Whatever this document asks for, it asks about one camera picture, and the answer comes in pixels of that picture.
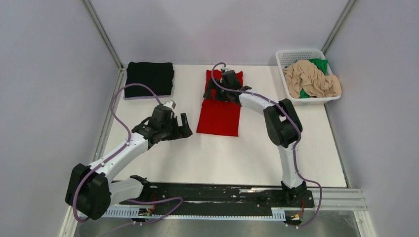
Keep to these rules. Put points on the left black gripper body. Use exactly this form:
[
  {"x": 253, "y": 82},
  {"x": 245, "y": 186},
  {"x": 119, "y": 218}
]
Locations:
[{"x": 170, "y": 131}]

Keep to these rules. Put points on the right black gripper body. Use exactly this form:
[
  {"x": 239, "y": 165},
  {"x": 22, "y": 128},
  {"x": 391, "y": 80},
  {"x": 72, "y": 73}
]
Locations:
[{"x": 223, "y": 95}]

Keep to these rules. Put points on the red t-shirt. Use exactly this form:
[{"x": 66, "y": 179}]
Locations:
[{"x": 219, "y": 118}]

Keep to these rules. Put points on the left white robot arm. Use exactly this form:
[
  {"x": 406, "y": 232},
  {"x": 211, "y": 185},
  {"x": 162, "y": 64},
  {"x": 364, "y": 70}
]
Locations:
[{"x": 92, "y": 188}]

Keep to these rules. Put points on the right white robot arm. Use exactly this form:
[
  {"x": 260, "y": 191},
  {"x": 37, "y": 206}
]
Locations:
[{"x": 282, "y": 124}]

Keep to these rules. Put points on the folded black t-shirt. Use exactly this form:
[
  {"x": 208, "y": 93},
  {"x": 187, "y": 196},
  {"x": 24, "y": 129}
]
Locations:
[{"x": 156, "y": 76}]

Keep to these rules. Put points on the white plastic laundry basket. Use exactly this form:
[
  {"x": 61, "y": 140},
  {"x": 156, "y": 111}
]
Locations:
[{"x": 287, "y": 57}]

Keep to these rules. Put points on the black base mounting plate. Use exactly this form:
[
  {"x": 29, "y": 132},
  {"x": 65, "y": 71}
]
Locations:
[{"x": 218, "y": 200}]

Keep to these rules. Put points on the beige t-shirt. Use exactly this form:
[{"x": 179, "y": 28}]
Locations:
[{"x": 304, "y": 74}]

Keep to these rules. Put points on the green t-shirt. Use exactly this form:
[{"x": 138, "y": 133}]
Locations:
[{"x": 322, "y": 65}]

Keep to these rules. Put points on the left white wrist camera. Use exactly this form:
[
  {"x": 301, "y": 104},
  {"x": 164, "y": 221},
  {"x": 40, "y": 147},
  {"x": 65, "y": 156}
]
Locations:
[{"x": 170, "y": 104}]

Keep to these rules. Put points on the right aluminium frame post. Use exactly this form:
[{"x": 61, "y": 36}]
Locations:
[{"x": 338, "y": 24}]

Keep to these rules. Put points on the aluminium frame post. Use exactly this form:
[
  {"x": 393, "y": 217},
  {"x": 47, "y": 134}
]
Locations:
[
  {"x": 338, "y": 24},
  {"x": 102, "y": 32}
]

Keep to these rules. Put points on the left aluminium frame post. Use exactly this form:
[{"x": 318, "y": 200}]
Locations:
[{"x": 102, "y": 32}]

